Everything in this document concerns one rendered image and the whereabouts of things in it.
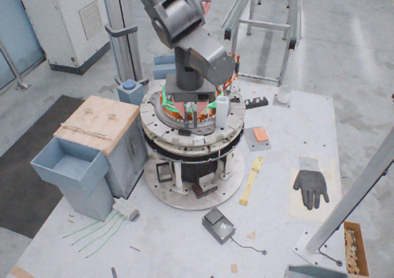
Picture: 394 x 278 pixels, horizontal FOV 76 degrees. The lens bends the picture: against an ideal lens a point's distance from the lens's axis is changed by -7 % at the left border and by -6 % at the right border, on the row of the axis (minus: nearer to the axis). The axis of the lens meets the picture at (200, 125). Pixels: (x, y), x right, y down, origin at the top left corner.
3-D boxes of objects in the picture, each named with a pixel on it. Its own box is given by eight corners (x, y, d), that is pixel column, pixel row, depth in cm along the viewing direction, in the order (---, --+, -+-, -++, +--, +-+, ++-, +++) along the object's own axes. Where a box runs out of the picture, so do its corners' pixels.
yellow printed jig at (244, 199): (248, 207, 91) (249, 202, 89) (237, 203, 92) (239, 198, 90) (263, 160, 106) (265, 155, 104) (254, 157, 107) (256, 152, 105)
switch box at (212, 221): (221, 245, 82) (222, 238, 78) (201, 223, 87) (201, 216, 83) (235, 233, 85) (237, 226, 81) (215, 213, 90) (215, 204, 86)
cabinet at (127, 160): (127, 202, 93) (108, 155, 74) (83, 186, 97) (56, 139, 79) (150, 160, 106) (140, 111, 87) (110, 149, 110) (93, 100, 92)
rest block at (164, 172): (168, 166, 100) (168, 162, 98) (171, 178, 96) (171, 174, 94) (157, 168, 99) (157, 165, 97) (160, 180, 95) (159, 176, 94)
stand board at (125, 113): (108, 156, 74) (106, 150, 72) (55, 139, 78) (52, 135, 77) (140, 111, 88) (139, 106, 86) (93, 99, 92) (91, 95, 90)
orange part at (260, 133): (268, 140, 111) (269, 139, 111) (257, 142, 111) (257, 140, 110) (263, 128, 116) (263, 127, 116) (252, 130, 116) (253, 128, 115)
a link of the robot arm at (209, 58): (188, -12, 44) (148, 16, 43) (233, 9, 38) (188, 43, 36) (205, 40, 54) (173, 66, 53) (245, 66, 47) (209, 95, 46)
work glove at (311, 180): (329, 215, 89) (331, 212, 87) (290, 206, 91) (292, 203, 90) (327, 162, 105) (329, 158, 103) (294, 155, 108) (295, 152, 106)
